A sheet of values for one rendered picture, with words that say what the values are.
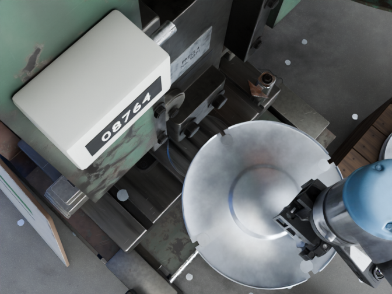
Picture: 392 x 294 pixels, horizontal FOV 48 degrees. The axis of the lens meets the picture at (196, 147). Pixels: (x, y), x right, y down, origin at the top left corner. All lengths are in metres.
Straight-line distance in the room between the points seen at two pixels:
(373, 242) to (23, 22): 0.37
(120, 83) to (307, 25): 1.68
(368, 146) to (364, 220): 0.92
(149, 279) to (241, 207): 0.25
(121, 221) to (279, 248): 0.29
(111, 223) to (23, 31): 0.66
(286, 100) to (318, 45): 0.87
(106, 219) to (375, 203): 0.54
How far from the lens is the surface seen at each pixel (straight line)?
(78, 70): 0.22
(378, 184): 0.43
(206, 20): 0.49
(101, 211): 0.84
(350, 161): 1.31
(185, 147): 0.78
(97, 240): 0.93
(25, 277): 1.61
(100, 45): 0.23
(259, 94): 0.82
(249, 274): 0.76
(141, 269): 0.89
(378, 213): 0.42
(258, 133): 0.79
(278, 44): 1.80
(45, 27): 0.21
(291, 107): 0.99
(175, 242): 0.89
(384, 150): 1.33
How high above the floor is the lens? 1.53
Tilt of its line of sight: 74 degrees down
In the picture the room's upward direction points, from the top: 9 degrees clockwise
